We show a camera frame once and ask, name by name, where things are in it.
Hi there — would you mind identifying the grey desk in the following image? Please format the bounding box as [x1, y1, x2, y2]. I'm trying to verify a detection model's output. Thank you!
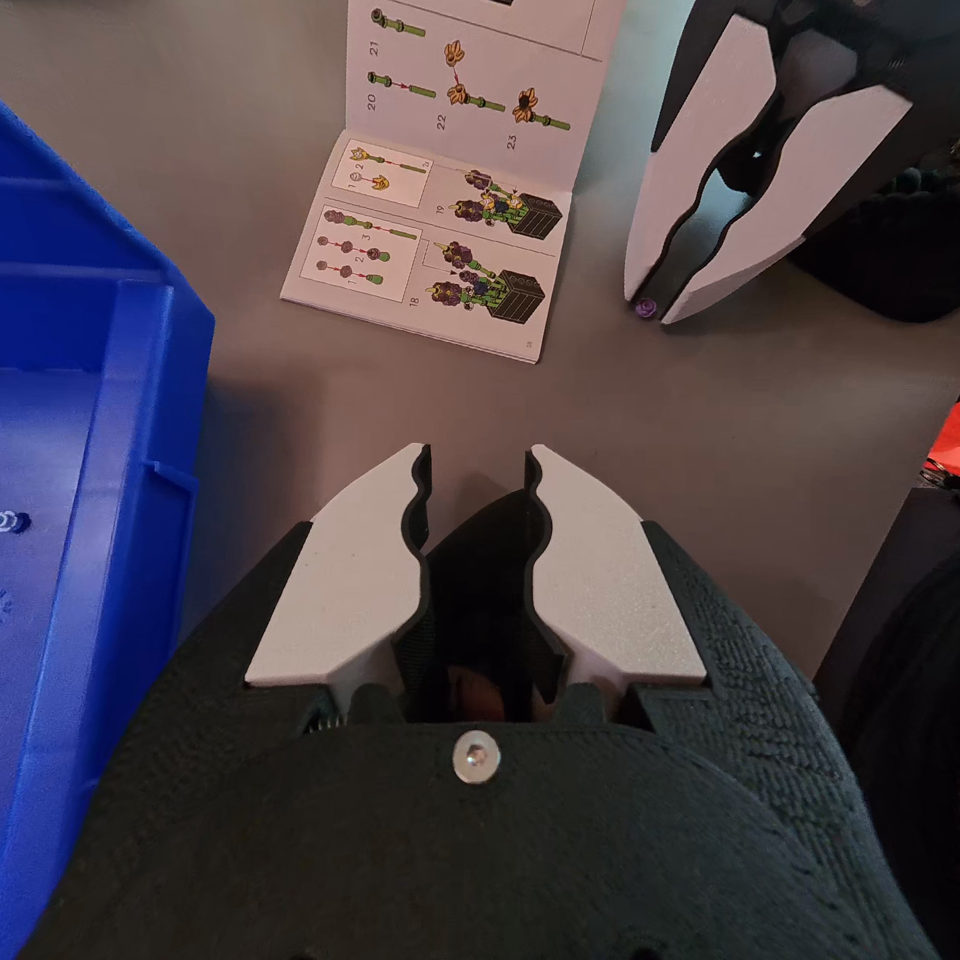
[0, 0, 960, 684]

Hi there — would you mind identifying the instruction booklet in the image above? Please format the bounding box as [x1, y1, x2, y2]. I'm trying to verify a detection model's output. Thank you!
[279, 0, 630, 367]

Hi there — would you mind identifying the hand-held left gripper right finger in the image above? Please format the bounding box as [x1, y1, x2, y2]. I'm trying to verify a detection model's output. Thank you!
[524, 441, 708, 709]

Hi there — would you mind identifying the blue storage bin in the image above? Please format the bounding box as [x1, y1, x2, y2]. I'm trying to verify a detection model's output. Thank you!
[0, 98, 217, 939]

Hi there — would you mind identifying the orange traffic cone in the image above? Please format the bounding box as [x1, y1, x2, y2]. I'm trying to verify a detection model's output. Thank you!
[920, 402, 960, 492]

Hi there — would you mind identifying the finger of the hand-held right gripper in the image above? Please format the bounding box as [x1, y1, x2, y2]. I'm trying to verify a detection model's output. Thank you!
[623, 14, 781, 307]
[659, 84, 916, 328]

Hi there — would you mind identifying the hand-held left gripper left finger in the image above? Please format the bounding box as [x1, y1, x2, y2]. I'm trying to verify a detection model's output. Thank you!
[245, 441, 439, 709]

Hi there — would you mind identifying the black wrist rest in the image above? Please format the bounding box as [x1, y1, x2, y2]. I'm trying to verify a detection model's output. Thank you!
[786, 140, 960, 325]

